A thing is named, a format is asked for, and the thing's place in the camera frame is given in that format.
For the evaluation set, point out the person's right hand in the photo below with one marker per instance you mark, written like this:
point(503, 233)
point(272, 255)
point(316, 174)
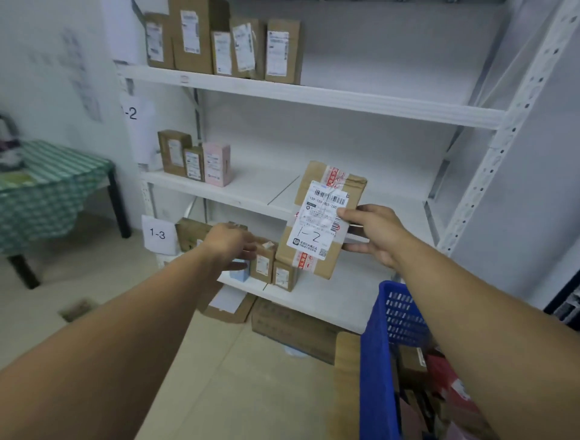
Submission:
point(380, 231)

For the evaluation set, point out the person's left hand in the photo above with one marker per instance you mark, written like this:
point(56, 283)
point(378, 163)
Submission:
point(229, 247)

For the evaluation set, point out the light blue box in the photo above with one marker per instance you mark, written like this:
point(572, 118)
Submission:
point(240, 272)

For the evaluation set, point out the bottom-shelf brown parcels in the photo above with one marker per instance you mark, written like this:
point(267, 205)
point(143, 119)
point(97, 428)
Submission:
point(263, 263)

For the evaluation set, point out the green printed cardboard box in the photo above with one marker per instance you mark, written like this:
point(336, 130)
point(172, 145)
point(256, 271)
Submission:
point(190, 233)

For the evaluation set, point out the brown parcel marked 1-3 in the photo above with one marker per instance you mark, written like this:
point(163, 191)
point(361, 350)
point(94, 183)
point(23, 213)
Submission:
point(283, 276)

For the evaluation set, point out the pink package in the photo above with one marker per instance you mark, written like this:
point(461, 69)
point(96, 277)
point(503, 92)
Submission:
point(224, 163)

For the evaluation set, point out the red-taped parcel marked 1-2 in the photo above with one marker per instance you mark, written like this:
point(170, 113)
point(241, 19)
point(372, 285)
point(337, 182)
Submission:
point(312, 177)

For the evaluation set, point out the brown box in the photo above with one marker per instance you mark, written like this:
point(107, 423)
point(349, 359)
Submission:
point(164, 154)

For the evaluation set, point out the white metal shelf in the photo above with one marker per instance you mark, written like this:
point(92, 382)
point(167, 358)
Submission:
point(362, 99)

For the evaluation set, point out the pile of parcels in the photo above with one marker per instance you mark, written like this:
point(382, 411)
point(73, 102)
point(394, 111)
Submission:
point(412, 367)

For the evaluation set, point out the blue plastic crate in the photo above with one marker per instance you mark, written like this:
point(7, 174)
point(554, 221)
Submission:
point(376, 385)

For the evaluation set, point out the small red box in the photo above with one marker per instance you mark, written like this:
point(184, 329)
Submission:
point(446, 376)

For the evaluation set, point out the small parcel yellow tape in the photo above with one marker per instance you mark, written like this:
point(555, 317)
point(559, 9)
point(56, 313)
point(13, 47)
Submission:
point(222, 54)

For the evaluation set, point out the brown parcel marked 7936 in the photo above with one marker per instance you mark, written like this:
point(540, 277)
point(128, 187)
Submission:
point(167, 41)

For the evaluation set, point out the person's left forearm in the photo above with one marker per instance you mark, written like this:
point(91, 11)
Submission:
point(99, 353)

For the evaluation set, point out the person's right forearm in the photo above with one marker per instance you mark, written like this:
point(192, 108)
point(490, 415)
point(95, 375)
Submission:
point(498, 340)

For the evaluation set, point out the torn brown cardboard sheet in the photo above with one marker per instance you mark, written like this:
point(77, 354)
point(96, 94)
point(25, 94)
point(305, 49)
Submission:
point(240, 313)

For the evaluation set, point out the white paper shelf label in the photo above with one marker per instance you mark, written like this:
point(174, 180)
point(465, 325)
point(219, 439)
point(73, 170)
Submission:
point(120, 31)
point(158, 235)
point(140, 131)

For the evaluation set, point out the flattened brown cardboard sheet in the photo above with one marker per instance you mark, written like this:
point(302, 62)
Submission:
point(294, 331)

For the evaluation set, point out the small white paper scrap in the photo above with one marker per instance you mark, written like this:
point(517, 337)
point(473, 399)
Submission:
point(294, 351)

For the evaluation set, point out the small wooden table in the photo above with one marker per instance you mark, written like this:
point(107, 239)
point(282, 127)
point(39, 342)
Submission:
point(346, 390)

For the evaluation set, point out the square floor drain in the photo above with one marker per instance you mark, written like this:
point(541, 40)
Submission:
point(78, 311)

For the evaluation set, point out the white standing air conditioner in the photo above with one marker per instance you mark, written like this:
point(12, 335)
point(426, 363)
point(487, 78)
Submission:
point(564, 303)

